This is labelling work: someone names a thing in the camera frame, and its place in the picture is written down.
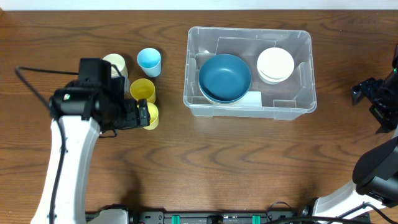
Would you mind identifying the yellow plastic cup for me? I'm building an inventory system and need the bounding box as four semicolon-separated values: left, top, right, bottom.
144;102;159;130
130;78;156;103

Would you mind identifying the cream plastic cup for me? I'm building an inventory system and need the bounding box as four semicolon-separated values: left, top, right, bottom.
103;54;128;78

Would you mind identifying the light blue plastic cup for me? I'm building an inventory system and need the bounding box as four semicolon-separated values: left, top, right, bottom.
137;48;162;78

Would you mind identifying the large dark blue bowl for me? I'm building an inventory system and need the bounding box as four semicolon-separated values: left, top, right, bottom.
200;88;246;105

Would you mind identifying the small white bowl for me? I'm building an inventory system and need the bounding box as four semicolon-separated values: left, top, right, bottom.
256;47;295;80

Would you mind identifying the small yellow bowl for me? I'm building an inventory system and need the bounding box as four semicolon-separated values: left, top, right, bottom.
259;74;287;85

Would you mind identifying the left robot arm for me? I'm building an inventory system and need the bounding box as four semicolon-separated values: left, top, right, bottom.
32;58;150;223

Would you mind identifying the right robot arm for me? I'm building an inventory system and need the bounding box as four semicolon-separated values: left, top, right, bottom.
302;49;397;223

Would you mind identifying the clear plastic storage container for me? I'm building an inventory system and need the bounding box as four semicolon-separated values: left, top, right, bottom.
183;26;317;120

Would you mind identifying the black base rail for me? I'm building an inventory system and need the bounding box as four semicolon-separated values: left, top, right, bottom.
86;208;371;224

